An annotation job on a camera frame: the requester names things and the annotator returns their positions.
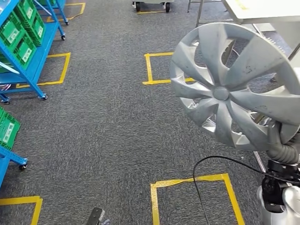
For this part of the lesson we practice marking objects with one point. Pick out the chrome stanchion post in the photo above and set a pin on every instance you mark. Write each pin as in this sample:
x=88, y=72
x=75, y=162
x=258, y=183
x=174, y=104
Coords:
x=4, y=87

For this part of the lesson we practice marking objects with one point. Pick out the yellow tape strip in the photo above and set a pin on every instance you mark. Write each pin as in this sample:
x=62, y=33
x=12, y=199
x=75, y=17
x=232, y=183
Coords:
x=240, y=3

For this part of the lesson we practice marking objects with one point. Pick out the yellow floor tape square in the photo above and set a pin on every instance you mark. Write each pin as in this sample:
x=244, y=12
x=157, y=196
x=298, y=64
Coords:
x=148, y=68
x=150, y=12
x=154, y=205
x=19, y=200
x=65, y=66

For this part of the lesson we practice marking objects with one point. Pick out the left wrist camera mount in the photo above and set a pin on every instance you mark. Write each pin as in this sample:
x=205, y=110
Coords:
x=95, y=216

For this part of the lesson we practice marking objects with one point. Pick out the blue rack holding green crates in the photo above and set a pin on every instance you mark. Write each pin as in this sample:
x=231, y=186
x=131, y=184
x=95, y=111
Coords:
x=35, y=65

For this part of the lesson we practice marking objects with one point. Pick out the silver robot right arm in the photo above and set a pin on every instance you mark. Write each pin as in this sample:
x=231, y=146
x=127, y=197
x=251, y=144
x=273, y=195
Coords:
x=292, y=205

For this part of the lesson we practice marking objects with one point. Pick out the blue shelf rack on casters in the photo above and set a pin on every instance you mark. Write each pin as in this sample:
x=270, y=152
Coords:
x=58, y=12

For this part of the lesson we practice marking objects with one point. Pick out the grey plastic wheel cover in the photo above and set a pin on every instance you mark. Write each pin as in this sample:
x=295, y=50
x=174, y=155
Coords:
x=221, y=93

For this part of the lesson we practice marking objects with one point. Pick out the grey wheeled cart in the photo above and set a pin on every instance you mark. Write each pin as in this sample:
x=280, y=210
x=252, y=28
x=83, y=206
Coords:
x=152, y=1

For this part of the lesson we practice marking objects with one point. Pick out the white-topped table metal legs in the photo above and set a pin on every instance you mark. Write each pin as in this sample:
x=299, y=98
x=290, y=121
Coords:
x=258, y=9

